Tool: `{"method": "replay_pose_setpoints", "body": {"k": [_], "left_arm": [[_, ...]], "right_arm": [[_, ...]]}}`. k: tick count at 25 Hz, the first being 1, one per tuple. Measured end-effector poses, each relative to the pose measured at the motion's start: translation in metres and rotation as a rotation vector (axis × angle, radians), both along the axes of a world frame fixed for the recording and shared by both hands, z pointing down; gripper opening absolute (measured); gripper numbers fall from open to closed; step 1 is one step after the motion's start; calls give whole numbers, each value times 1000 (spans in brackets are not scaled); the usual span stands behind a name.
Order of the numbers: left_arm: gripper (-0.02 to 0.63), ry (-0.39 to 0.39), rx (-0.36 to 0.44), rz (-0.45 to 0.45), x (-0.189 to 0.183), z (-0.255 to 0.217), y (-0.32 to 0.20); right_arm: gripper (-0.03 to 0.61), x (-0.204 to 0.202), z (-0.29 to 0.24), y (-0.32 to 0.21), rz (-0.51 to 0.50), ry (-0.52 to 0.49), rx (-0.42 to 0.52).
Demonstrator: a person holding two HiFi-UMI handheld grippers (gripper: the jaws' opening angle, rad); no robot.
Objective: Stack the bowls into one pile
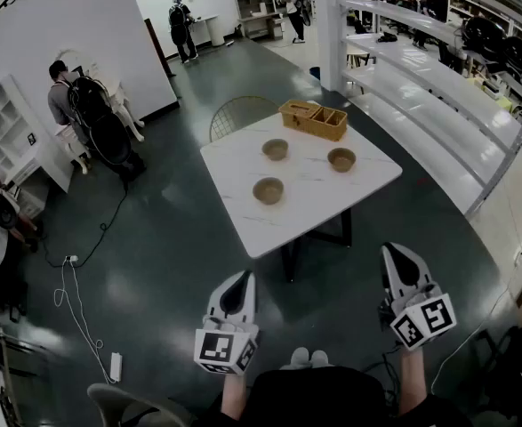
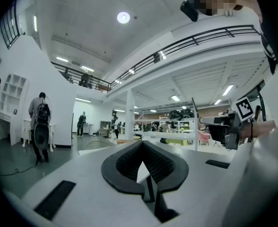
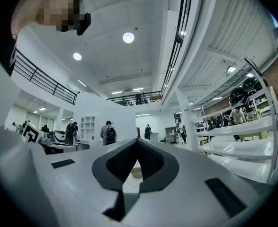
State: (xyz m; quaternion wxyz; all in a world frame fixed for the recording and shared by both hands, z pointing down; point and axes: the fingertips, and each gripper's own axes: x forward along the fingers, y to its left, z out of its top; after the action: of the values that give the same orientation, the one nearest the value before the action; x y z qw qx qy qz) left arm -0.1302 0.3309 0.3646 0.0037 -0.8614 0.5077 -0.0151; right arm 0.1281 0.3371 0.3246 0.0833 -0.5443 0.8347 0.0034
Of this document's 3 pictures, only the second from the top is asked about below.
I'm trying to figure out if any person's right forearm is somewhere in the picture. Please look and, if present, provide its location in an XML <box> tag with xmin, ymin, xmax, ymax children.
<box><xmin>239</xmin><ymin>121</ymin><xmax>278</xmax><ymax>141</ymax></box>

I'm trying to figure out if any green covered table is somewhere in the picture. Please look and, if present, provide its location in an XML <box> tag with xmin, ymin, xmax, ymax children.
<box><xmin>166</xmin><ymin>138</ymin><xmax>189</xmax><ymax>147</ymax></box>

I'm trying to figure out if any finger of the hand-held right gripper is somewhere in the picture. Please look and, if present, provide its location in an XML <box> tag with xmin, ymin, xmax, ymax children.
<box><xmin>198</xmin><ymin>116</ymin><xmax>229</xmax><ymax>126</ymax></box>

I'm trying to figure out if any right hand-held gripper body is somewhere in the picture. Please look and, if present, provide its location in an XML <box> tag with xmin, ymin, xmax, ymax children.
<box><xmin>220</xmin><ymin>96</ymin><xmax>255</xmax><ymax>151</ymax></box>

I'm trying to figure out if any white vanity desk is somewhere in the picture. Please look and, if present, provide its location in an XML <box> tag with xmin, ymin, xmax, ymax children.
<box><xmin>22</xmin><ymin>118</ymin><xmax>56</xmax><ymax>148</ymax></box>

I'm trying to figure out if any round ceiling light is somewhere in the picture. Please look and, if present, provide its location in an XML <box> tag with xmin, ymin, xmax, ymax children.
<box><xmin>117</xmin><ymin>11</ymin><xmax>131</xmax><ymax>25</ymax></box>

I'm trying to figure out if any black cable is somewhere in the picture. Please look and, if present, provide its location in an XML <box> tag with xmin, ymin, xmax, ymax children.
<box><xmin>0</xmin><ymin>158</ymin><xmax>39</xmax><ymax>176</ymax></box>

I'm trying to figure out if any white open shelf unit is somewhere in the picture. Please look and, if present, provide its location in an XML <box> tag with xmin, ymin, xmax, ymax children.
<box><xmin>0</xmin><ymin>73</ymin><xmax>30</xmax><ymax>146</ymax></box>

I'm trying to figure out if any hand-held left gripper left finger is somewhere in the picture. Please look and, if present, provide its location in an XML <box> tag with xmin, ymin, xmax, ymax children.
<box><xmin>22</xmin><ymin>140</ymin><xmax>161</xmax><ymax>227</ymax></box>

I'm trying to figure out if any black bulky device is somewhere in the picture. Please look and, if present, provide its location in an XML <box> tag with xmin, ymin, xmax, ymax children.
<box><xmin>168</xmin><ymin>107</ymin><xmax>196</xmax><ymax>122</ymax></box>

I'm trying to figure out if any beige hutch desk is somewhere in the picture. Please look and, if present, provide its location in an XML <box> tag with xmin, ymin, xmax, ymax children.
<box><xmin>99</xmin><ymin>120</ymin><xmax>113</xmax><ymax>136</ymax></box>

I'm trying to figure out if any black head-mounted camera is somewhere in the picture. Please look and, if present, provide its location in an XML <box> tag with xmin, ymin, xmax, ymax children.
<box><xmin>179</xmin><ymin>0</ymin><xmax>199</xmax><ymax>22</ymax></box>

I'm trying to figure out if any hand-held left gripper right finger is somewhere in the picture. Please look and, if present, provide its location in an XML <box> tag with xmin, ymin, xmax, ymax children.
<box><xmin>142</xmin><ymin>140</ymin><xmax>236</xmax><ymax>227</ymax></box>

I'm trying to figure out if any black balcony railing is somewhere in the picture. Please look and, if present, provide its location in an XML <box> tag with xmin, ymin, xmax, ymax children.
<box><xmin>0</xmin><ymin>0</ymin><xmax>24</xmax><ymax>50</ymax></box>
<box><xmin>50</xmin><ymin>24</ymin><xmax>264</xmax><ymax>93</ymax></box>

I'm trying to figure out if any gold wire chair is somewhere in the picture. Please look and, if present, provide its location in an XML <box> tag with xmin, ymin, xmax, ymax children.
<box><xmin>85</xmin><ymin>140</ymin><xmax>113</xmax><ymax>151</ymax></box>

